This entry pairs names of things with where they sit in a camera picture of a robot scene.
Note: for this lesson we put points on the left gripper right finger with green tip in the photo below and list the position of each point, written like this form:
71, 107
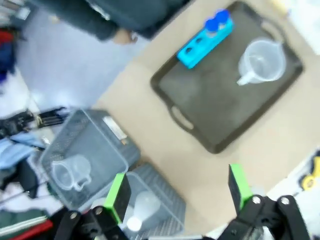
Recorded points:
238, 187

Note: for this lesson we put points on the left gripper left finger with green tip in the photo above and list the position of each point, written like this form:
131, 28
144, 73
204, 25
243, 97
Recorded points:
117, 197

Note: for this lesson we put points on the person's right forearm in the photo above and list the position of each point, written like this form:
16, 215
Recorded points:
105, 30

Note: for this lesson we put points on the person's right hand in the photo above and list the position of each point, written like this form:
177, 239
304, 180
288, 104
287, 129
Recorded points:
125, 37

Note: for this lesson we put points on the frosted plastic flask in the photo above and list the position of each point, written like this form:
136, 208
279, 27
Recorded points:
146, 205

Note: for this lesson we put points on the grey basket holding flask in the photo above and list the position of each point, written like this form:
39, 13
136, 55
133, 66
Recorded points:
165, 190

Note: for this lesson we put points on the clear plastic measuring cup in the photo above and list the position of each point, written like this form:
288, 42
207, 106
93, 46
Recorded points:
262, 62
67, 172

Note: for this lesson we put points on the grey basket with label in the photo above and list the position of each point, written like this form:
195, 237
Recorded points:
100, 140

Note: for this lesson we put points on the yellow black tool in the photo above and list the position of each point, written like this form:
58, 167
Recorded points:
311, 176

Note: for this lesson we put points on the dark brown plastic tray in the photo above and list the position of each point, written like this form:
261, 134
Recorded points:
212, 105

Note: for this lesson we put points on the light blue cloth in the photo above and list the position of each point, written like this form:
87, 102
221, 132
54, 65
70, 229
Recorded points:
15, 155

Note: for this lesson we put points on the blue test tube rack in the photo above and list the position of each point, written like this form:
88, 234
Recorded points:
197, 53

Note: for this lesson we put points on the blue capped test tube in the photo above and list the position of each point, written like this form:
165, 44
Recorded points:
222, 16
212, 25

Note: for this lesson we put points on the person in dark fleece jacket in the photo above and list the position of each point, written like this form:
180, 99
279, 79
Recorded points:
140, 12

